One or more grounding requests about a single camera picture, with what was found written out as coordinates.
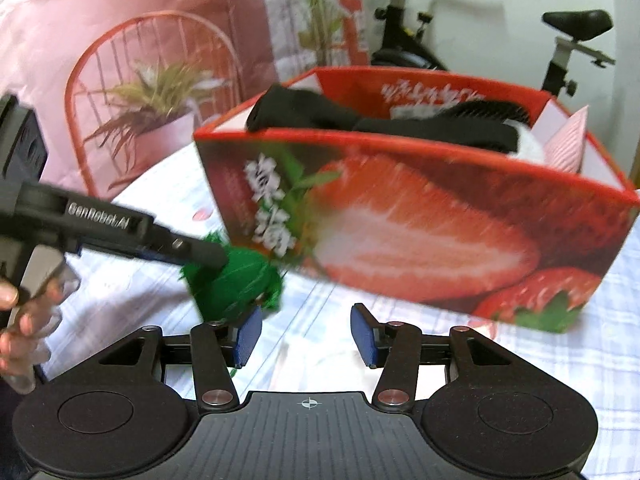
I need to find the green drawstring pouch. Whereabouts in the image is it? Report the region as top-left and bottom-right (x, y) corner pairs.
(180, 231), (283, 322)

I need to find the black white glove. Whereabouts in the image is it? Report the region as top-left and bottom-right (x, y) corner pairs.
(245, 84), (546, 165)

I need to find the pink soft cloth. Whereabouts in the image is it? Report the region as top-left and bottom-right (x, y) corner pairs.
(544, 105), (589, 174)

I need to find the person left hand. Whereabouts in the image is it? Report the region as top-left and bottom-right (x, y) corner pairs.
(1, 264), (80, 394)

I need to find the red strawberry cardboard box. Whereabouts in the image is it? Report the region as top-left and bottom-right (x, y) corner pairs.
(194, 67), (639, 333)

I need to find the pink printed backdrop cloth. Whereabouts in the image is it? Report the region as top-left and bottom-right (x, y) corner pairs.
(1, 0), (368, 198)

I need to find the black exercise bike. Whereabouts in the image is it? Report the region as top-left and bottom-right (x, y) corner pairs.
(369, 0), (616, 96)

